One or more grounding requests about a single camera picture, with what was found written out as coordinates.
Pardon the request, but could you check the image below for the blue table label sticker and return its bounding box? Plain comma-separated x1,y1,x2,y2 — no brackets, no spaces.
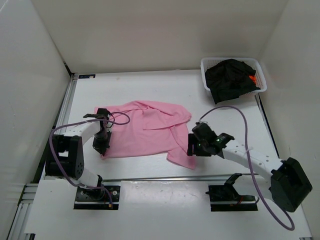
78,74,96,79

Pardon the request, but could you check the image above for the white plastic basket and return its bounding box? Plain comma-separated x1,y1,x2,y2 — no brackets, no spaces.
200,57,267,97

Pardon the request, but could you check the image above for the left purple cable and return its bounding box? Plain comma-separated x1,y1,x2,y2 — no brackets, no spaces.
49,111,131,204

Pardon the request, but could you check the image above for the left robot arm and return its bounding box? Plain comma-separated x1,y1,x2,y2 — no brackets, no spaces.
45,108,113,189

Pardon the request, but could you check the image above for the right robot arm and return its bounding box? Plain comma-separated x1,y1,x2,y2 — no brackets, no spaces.
85,121,312,212

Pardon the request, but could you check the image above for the aluminium table frame rail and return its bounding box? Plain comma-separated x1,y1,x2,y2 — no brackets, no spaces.
7,73,79,240

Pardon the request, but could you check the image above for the black t shirt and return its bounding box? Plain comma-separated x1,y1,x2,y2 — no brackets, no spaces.
205,59,259,104

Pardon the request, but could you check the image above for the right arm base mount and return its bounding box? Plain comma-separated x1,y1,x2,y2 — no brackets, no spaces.
205,173,260,212

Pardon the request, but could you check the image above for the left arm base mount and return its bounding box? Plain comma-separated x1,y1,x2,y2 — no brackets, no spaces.
73,181,121,211

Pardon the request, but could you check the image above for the white front cover board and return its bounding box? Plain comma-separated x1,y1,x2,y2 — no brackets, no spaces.
25,180,311,240

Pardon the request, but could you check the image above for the orange garment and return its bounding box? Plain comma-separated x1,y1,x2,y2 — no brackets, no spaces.
249,75,257,85

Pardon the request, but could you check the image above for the pink t shirt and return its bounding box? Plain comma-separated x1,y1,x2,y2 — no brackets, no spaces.
103,100,196,170

